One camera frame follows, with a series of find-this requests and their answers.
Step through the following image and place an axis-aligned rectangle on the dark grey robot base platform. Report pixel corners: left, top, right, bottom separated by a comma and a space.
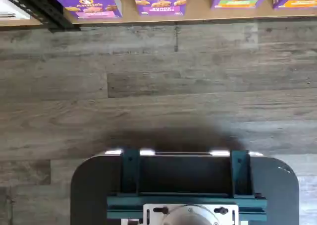
70, 149, 300, 225

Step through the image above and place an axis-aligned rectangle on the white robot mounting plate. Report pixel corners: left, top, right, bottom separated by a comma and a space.
143, 203, 240, 225

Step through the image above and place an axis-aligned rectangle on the teal metal mounting frame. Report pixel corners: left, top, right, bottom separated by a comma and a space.
106, 149, 268, 222

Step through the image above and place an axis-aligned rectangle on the purple Annie's box pink patch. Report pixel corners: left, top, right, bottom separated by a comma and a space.
54, 0, 123, 19

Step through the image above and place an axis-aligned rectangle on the white box dark label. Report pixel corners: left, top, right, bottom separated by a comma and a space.
0, 0, 31, 20

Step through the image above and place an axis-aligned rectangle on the brown wooden shelf board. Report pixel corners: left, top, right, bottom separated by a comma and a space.
41, 0, 317, 25
0, 18, 45, 32

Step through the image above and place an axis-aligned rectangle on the black metal shelving rack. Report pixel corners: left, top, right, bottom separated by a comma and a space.
0, 0, 81, 33

